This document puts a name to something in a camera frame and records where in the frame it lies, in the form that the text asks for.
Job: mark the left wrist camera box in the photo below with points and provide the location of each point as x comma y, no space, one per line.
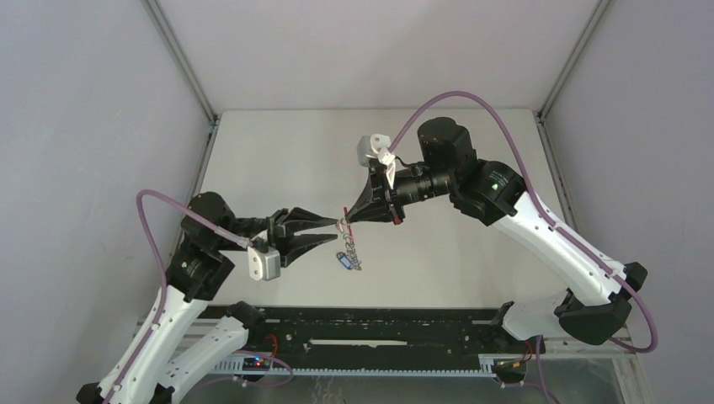
264,266

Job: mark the metal key holder red handle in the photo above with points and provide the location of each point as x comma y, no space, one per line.
344,228

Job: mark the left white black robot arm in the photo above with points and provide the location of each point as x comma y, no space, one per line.
150,371

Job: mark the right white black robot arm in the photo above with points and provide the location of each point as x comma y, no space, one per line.
596,301

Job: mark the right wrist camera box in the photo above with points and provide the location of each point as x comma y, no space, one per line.
377,147

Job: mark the blue key tag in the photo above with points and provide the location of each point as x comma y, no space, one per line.
344,260

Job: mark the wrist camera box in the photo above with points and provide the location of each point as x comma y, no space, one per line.
264,266
377,147

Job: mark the grey slotted cable duct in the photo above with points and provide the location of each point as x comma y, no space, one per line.
250,365

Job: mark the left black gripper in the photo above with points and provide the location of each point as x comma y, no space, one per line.
285,223

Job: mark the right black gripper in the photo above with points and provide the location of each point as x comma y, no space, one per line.
375,204

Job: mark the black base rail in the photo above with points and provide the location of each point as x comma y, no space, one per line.
408,338

